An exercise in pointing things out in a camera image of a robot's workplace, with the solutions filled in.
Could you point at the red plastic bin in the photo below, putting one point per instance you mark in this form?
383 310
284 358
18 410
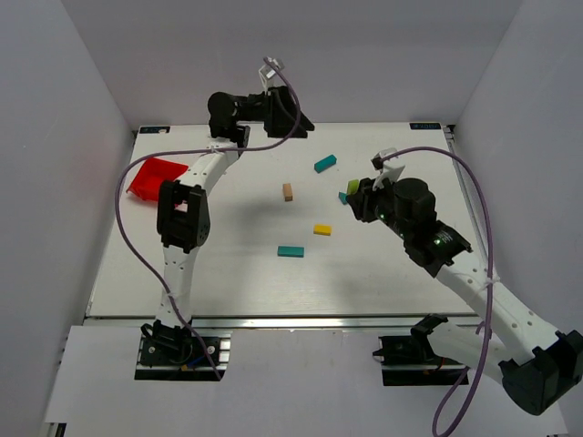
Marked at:
152 173

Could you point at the yellow wood block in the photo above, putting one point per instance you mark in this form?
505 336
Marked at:
322 230

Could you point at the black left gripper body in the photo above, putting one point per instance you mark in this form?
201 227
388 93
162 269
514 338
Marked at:
275 112

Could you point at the blue label sticker right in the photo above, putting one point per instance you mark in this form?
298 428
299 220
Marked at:
425 126

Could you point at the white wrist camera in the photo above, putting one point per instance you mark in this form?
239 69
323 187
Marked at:
389 169
268 71

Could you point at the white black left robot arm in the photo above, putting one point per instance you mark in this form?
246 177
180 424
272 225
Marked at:
183 218

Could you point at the small teal wood block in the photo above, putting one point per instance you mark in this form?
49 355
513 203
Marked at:
343 198

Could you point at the natural tan wood block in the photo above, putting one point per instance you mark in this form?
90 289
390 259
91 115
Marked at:
287 192

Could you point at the teal wood block far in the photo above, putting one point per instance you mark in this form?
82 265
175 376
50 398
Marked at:
325 163

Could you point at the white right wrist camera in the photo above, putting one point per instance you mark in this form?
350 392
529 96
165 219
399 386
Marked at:
389 169

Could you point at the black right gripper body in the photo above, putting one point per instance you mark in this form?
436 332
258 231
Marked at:
363 200

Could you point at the blue label sticker left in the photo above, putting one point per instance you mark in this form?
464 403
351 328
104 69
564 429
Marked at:
146 130

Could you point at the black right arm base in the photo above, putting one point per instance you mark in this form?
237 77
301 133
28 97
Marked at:
409 360

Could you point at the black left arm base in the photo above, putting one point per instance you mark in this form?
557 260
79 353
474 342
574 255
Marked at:
175 354

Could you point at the lime green wood block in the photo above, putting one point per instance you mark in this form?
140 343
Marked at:
352 187

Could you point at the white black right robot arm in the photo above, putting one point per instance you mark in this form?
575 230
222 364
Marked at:
531 359

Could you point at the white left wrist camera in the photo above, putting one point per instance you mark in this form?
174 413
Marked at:
268 71

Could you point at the long teal wood block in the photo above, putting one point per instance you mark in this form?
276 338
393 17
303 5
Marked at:
290 252

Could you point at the blue label sticker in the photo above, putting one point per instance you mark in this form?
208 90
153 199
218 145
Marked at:
425 126
146 130

